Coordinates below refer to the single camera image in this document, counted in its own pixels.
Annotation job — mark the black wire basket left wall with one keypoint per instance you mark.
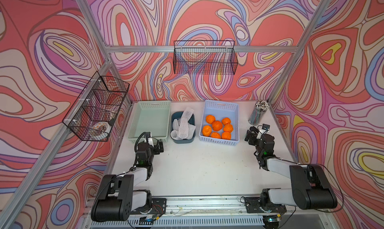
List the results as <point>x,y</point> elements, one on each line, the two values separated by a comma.
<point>100,101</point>

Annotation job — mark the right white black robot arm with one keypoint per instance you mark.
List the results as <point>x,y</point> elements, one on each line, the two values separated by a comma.
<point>310,188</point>

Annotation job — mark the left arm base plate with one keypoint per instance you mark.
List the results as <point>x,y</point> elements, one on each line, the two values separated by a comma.
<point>156,207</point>

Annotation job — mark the black wire basket wall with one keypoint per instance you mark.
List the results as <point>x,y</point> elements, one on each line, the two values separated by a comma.
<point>100,101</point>
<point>208,57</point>

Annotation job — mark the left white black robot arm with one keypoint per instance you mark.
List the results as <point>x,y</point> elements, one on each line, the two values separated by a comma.
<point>117,197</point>

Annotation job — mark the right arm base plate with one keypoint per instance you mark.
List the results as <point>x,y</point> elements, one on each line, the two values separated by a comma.
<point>254,205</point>

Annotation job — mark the green plastic basket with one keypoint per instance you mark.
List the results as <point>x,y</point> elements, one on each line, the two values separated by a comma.
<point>153,117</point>

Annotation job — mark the light blue plastic basket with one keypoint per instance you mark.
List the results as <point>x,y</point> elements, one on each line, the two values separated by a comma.
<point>221,110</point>

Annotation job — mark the cup of pencils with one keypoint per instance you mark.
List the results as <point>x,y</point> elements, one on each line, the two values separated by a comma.
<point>259,110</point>

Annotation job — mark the black wire basket back wall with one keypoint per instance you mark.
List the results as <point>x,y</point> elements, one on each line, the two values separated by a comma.
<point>208,57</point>

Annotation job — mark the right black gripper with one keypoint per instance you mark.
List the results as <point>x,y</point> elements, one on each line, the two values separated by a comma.
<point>253,137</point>

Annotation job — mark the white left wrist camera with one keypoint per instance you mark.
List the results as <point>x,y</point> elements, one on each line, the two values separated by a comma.
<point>150,139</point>

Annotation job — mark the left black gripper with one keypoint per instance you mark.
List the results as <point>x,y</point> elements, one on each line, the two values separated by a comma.
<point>155,148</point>

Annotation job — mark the item in left wire basket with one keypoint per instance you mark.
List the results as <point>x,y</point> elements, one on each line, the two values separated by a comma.
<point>100,130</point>

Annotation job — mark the dark teal plastic tub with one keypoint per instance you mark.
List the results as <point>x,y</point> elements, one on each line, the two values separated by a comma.
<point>191,121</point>

